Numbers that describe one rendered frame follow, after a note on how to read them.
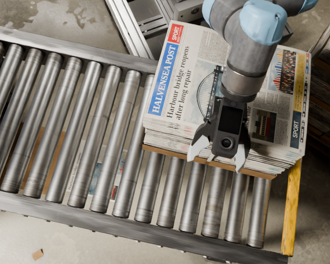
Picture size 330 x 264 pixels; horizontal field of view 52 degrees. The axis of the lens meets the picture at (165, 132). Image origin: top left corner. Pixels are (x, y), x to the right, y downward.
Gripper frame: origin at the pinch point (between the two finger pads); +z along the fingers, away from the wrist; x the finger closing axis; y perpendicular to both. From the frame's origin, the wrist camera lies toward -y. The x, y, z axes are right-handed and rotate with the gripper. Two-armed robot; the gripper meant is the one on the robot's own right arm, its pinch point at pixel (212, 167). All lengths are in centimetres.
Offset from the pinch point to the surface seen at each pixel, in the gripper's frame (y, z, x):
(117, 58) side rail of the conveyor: 40, 1, 33
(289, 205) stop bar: 11.6, 18.3, -25.8
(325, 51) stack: 69, -5, -37
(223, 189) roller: 13.1, 19.8, -7.2
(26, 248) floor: 26, 105, 68
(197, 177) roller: 14.0, 18.6, 0.8
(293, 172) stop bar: 19.5, 13.0, -25.9
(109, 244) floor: 35, 100, 30
